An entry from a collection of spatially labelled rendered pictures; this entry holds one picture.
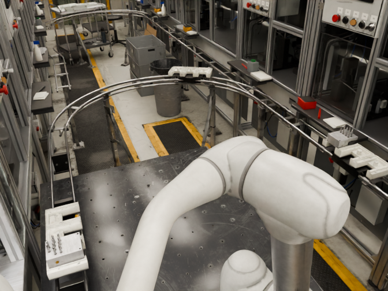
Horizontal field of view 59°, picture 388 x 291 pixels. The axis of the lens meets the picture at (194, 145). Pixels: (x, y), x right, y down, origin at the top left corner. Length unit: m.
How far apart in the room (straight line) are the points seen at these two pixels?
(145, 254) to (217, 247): 1.08
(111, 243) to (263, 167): 1.13
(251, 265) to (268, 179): 0.57
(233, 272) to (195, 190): 0.58
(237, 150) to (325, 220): 0.23
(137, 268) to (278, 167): 0.34
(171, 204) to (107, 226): 1.15
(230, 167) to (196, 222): 1.03
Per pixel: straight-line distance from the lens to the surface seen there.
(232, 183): 0.76
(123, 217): 1.83
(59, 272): 1.42
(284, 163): 0.72
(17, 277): 1.42
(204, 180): 0.72
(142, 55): 4.65
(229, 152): 0.77
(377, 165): 2.00
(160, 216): 0.65
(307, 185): 0.70
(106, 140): 3.86
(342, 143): 2.04
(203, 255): 1.62
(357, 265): 2.66
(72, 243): 1.42
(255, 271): 1.24
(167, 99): 4.10
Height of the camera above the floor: 1.91
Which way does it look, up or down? 32 degrees down
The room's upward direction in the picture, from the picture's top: 2 degrees counter-clockwise
